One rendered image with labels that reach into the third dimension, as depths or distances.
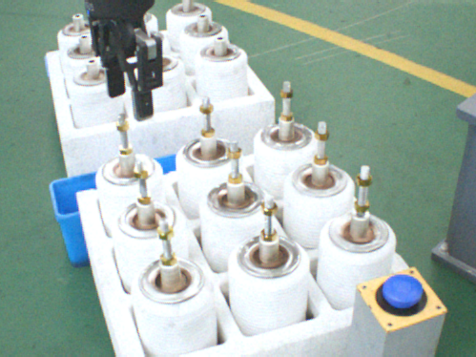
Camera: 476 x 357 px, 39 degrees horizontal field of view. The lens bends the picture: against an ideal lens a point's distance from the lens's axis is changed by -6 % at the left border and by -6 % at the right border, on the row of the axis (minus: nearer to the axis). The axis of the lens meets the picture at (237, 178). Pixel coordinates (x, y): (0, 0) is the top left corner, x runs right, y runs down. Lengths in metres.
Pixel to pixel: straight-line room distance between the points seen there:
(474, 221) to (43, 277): 0.73
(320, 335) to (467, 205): 0.40
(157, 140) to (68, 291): 0.31
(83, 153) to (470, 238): 0.68
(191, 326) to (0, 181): 0.78
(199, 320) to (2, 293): 0.50
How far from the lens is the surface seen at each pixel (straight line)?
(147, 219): 0.88
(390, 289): 0.68
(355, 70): 1.80
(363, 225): 0.85
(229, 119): 1.27
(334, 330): 0.85
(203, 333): 0.82
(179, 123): 1.25
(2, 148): 1.59
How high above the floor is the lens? 0.80
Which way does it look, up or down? 35 degrees down
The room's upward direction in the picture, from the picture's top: 2 degrees counter-clockwise
